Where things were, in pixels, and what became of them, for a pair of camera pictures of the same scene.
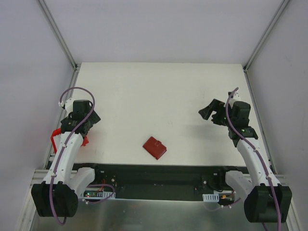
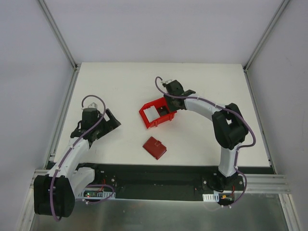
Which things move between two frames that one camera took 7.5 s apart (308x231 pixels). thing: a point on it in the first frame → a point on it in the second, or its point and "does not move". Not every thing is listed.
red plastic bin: (57, 132) → (158, 103)
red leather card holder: (155, 147) does not move
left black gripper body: (94, 118) → (106, 122)
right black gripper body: (217, 113) → (170, 106)
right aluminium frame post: (269, 29) does not move
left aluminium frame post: (59, 35) does not move
